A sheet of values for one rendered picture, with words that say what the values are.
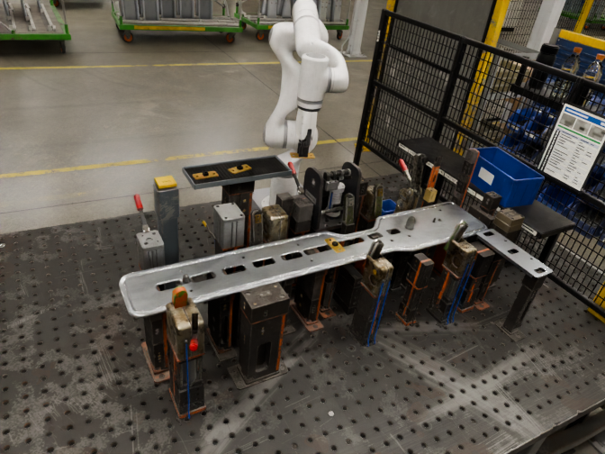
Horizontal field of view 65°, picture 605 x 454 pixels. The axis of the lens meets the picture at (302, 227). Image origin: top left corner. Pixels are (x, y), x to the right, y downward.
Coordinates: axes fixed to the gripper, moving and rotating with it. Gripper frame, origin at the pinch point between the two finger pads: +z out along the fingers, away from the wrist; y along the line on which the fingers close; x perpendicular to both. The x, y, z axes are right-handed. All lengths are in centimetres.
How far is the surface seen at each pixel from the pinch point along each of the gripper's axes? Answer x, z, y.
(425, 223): 51, 27, 6
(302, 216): 1.8, 24.4, 4.6
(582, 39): 211, -20, -135
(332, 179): 12.9, 12.1, -1.0
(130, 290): -55, 28, 37
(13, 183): -166, 132, -206
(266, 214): -12.0, 20.7, 8.8
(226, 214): -26.4, 17.0, 14.5
